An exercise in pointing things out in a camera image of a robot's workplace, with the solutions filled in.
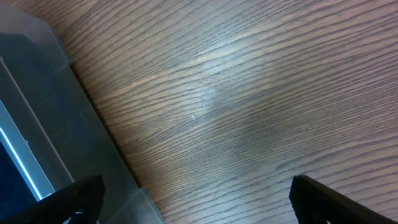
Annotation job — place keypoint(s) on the clear plastic container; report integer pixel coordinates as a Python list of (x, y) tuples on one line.
[(51, 135)]

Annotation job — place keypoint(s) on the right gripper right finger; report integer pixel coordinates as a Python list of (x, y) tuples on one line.
[(315, 203)]

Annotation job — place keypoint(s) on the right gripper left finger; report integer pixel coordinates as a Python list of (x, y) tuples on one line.
[(80, 202)]

